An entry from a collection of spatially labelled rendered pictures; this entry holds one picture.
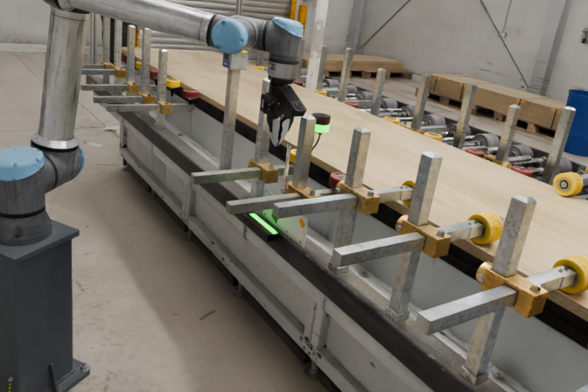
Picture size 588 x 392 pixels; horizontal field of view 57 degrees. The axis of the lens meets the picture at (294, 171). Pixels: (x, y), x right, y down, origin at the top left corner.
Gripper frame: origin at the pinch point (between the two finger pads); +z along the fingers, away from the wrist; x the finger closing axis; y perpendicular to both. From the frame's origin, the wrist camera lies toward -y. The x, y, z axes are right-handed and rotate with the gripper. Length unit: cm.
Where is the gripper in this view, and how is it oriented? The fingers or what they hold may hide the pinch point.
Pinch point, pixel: (277, 143)
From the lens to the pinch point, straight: 167.3
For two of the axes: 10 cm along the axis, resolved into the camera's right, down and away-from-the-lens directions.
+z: -1.3, 9.4, 3.3
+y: -5.4, -3.4, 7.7
